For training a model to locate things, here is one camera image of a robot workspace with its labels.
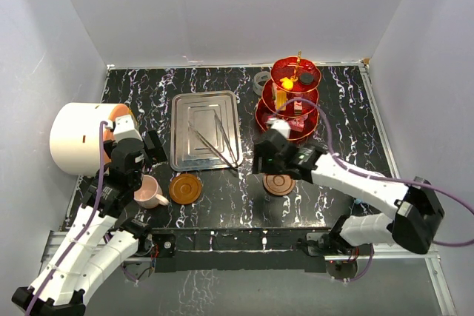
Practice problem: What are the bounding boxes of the brown wooden coaster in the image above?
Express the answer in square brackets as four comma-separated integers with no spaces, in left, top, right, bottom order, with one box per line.
[263,175,296,196]
[169,173,202,205]

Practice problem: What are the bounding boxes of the red white strawberry cake slice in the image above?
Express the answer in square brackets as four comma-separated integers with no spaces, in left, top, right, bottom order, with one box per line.
[288,118,305,132]

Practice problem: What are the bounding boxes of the pink ceramic cup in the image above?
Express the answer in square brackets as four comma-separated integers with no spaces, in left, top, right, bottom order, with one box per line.
[134,175,170,209]

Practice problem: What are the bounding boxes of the silver metal serving tongs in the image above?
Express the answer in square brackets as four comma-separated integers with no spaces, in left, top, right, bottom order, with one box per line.
[188,112,238,171]

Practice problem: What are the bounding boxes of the brown chocolate layered cake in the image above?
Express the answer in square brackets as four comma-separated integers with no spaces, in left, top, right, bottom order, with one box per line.
[293,99,303,116]

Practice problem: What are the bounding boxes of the yellow orange cake piece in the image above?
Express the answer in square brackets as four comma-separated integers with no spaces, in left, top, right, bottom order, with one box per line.
[275,90,287,110]

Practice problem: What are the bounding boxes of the red three-tier cake stand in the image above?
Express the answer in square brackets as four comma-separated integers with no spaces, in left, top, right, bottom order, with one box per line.
[255,53,321,142]

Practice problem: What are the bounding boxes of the green striped macaron cake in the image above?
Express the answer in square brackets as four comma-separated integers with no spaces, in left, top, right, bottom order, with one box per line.
[272,83,278,100]

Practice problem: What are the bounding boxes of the orange fish shaped pastry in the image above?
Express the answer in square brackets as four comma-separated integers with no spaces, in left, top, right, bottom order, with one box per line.
[280,77,294,91]

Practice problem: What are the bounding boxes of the dark chocolate cookie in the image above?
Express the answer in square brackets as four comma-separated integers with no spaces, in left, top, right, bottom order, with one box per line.
[299,73,314,85]

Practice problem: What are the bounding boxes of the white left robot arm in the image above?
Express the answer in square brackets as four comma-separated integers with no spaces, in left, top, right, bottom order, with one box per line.
[12,130,167,315]

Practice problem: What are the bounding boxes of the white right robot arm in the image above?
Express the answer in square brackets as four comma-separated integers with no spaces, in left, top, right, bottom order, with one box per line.
[253,129,444,255]

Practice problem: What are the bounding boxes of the silver metal tray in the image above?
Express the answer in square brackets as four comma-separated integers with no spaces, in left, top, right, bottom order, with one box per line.
[170,90,243,172]

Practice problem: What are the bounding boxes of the white cylindrical drum container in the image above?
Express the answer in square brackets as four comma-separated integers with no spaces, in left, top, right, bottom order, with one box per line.
[50,103,131,177]

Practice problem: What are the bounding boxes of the clear tape roll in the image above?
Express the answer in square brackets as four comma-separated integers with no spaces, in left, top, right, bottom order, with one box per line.
[253,71,271,96]

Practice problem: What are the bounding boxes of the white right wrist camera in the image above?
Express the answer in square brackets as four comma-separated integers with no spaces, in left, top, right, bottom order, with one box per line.
[266,117,291,139]

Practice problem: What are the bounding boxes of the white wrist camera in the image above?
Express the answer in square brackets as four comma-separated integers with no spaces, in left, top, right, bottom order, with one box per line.
[266,117,291,139]
[113,114,141,142]

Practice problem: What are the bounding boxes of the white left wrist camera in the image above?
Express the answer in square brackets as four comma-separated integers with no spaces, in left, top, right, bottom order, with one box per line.
[113,114,141,142]

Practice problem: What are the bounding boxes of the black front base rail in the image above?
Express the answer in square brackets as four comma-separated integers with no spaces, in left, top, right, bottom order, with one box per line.
[150,227,375,275]

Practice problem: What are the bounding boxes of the aluminium frame rail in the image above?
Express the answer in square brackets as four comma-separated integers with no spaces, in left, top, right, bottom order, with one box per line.
[361,60,458,316]

